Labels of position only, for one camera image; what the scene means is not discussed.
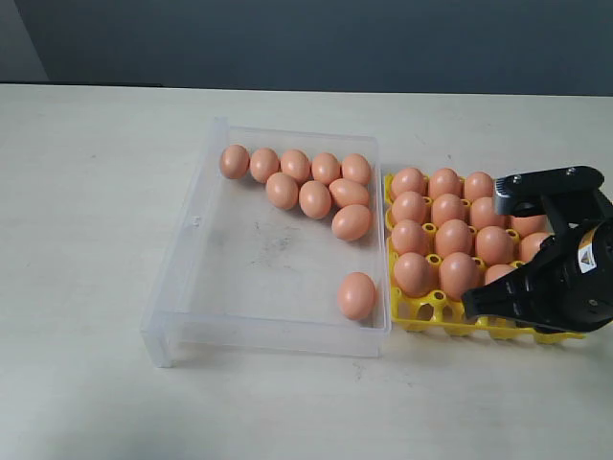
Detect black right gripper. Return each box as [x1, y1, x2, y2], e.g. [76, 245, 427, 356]
[461, 219, 612, 334]

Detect brown egg fourth row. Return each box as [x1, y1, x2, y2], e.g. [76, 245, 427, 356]
[484, 264, 515, 286]
[331, 204, 372, 242]
[431, 194, 466, 227]
[469, 196, 507, 230]

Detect brown egg front row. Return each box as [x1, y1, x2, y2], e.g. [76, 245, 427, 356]
[475, 226, 514, 266]
[337, 272, 376, 321]
[393, 252, 436, 298]
[518, 232, 551, 263]

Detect brown egg fifth row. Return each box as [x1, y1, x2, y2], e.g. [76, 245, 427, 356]
[510, 215, 547, 239]
[435, 219, 473, 259]
[391, 219, 430, 256]
[439, 252, 480, 301]

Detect yellow plastic egg tray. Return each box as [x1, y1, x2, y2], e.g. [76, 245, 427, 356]
[384, 172, 586, 346]

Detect brown egg third row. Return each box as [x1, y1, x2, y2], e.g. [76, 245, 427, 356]
[299, 180, 331, 219]
[329, 178, 370, 208]
[391, 191, 428, 224]

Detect clear plastic egg box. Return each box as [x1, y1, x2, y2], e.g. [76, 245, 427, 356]
[141, 118, 391, 367]

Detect brown egg top row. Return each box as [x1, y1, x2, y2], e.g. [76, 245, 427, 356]
[249, 148, 280, 184]
[219, 144, 250, 179]
[311, 151, 341, 186]
[281, 149, 311, 185]
[341, 153, 372, 186]

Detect brown egg second row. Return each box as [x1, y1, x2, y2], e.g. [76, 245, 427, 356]
[265, 172, 299, 210]

